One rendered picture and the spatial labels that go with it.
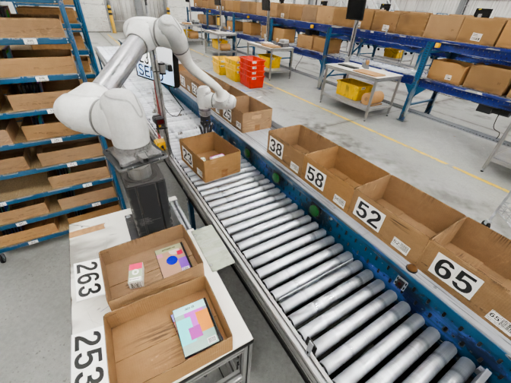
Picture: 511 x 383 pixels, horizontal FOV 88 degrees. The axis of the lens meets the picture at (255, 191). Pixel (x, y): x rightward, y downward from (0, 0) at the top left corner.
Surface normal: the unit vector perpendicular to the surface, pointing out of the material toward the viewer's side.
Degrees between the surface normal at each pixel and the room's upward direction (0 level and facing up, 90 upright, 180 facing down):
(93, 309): 0
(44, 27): 91
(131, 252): 88
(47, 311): 0
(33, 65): 91
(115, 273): 1
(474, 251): 89
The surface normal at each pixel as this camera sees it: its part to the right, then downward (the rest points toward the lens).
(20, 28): 0.51, 0.55
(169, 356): 0.06, -0.80
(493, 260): -0.85, 0.26
